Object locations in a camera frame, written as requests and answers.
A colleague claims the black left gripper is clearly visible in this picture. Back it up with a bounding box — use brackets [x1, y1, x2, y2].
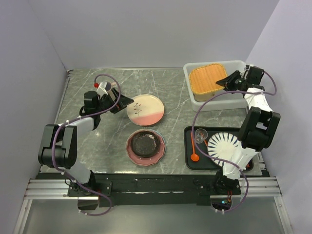
[96, 88, 134, 115]

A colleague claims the woven orange bamboo tray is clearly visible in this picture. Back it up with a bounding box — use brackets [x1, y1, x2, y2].
[189, 63, 228, 95]

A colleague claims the cream plate with red marks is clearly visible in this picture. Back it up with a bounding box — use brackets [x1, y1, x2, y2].
[194, 90, 220, 102]

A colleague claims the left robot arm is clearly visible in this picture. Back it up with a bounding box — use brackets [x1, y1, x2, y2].
[38, 88, 134, 196]

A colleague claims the white plastic bin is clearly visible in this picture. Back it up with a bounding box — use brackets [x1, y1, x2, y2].
[183, 60, 248, 112]

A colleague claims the beige ceramic mug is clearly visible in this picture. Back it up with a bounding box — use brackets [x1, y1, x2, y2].
[105, 82, 117, 91]

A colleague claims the pink and cream plate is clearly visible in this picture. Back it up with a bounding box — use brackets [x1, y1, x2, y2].
[126, 94, 165, 126]

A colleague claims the light blue plate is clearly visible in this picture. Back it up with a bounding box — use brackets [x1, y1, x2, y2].
[155, 130, 166, 156]

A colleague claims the black speckled square plate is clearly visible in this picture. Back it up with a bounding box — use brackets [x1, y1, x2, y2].
[131, 131, 160, 158]

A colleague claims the clear plastic cup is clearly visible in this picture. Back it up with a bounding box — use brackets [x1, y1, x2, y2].
[194, 128, 208, 144]

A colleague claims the pink scalloped plate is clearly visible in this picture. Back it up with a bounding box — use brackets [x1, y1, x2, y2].
[126, 129, 164, 166]

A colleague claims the white plate with blue stripes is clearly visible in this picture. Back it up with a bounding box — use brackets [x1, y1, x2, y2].
[207, 132, 239, 167]

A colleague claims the orange plastic spoon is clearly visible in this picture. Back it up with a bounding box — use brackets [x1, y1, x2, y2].
[190, 133, 199, 162]

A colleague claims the black serving tray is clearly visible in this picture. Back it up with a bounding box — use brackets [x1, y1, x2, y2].
[184, 126, 239, 171]

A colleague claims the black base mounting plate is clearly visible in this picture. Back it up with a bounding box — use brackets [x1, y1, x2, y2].
[68, 174, 241, 210]

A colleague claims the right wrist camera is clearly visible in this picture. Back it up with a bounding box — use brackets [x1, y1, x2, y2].
[238, 77, 250, 90]

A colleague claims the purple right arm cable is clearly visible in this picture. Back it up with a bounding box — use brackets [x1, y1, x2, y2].
[191, 70, 278, 213]

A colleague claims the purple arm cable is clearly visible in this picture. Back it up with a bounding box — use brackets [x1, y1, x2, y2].
[50, 74, 121, 216]
[191, 70, 278, 213]

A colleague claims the aluminium frame rail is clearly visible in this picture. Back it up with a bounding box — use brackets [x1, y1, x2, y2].
[24, 177, 282, 200]

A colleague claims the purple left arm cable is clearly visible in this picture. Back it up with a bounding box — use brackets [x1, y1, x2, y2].
[50, 74, 121, 216]

